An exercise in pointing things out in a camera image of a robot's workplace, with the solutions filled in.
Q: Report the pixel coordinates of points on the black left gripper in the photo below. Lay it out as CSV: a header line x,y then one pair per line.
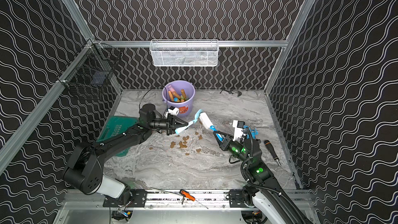
x,y
169,124

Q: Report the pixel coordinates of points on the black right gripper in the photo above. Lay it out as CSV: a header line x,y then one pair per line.
x,y
227,142

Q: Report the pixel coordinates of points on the wide light blue trowel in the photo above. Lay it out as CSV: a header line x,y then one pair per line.
x,y
196,119

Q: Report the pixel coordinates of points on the white blue brush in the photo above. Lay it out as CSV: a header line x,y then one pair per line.
x,y
206,122

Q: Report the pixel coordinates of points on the lime front trowel wooden handle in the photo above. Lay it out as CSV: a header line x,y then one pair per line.
x,y
171,96

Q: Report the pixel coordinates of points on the wide green trowel wooden handle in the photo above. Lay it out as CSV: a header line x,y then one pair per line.
x,y
175,94

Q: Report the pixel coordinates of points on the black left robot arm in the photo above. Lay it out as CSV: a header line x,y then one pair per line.
x,y
85,167

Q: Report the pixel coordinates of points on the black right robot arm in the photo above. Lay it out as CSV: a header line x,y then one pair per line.
x,y
262,190

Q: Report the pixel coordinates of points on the purple plastic bucket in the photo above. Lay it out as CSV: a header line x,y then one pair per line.
x,y
179,94

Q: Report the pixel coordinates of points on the small blue clamp tool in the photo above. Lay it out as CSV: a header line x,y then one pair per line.
x,y
254,133

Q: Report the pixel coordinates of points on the black clip tool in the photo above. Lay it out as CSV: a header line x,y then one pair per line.
x,y
232,91

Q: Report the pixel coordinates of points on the green plastic tool case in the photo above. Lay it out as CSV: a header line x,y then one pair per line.
x,y
117,125

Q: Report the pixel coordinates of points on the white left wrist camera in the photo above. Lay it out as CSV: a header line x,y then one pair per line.
x,y
172,111

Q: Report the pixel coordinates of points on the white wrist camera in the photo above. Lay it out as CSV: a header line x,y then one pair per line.
x,y
172,111
239,128

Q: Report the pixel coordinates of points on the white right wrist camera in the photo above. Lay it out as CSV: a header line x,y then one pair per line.
x,y
239,128

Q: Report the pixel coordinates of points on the black orange screwdriver handle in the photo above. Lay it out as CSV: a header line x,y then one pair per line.
x,y
272,151

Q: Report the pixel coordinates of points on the orange handled screwdriver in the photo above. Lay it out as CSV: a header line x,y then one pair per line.
x,y
190,197

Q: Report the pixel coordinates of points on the white wire basket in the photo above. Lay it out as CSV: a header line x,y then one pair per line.
x,y
184,52

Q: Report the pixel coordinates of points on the black wire basket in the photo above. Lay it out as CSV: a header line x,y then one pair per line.
x,y
91,78

